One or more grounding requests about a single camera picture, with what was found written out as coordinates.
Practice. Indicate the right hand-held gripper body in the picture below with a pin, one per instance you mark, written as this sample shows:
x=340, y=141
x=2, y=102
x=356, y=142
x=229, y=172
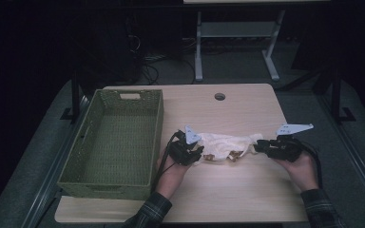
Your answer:
x=283, y=147

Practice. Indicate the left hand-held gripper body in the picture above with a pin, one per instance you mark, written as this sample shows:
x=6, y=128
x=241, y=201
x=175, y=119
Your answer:
x=180, y=152

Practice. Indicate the white cloth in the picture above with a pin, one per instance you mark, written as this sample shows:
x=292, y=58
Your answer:
x=223, y=145

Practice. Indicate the green woven basket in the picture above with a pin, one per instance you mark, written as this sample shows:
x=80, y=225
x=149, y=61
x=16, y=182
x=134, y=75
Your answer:
x=117, y=145

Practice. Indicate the person's left hand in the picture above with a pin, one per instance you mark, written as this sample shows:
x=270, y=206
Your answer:
x=171, y=177

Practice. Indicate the person's right hand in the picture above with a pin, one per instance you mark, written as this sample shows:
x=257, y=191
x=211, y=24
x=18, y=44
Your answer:
x=301, y=172

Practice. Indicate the black metal stand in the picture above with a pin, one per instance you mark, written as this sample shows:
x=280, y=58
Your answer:
x=336, y=95
x=75, y=95

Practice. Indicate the aluminium rail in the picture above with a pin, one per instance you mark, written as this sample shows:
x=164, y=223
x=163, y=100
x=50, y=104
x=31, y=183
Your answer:
x=355, y=158
x=53, y=171

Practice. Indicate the white metal table frame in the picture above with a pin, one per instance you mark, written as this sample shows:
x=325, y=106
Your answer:
x=234, y=30

